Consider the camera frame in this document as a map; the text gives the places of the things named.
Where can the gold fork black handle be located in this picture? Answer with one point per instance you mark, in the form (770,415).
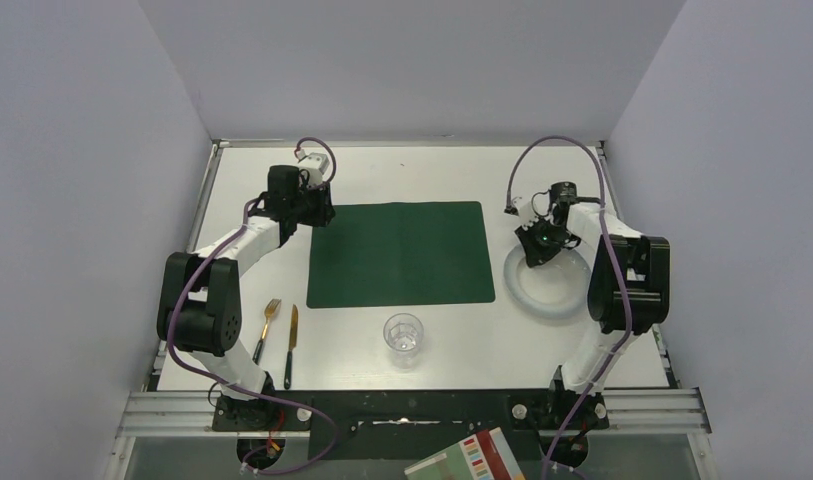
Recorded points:
(270,311)

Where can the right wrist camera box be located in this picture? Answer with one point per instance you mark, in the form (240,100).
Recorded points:
(526,212)

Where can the aluminium frame rail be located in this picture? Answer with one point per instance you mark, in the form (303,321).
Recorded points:
(166,414)

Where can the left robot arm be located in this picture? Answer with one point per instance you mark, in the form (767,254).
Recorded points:
(200,309)

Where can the colourful booklet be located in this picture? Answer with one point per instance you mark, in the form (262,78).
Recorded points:
(485,455)

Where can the white plate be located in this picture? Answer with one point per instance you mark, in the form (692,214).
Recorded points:
(554,291)

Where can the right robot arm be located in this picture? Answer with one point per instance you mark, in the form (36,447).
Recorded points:
(628,289)

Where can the green placemat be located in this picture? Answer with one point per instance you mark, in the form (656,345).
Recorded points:
(401,254)

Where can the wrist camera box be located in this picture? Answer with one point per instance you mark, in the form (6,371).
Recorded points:
(526,212)
(316,165)

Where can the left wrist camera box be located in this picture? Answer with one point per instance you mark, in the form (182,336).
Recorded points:
(316,165)

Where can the clear plastic cup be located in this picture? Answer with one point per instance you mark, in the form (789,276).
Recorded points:
(403,334)

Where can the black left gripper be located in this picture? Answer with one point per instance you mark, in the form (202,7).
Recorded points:
(317,211)

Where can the gold knife black handle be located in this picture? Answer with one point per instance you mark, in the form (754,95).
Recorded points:
(292,342)

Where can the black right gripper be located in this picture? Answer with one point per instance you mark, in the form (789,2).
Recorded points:
(535,245)

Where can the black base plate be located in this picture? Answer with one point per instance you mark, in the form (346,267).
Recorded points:
(409,424)

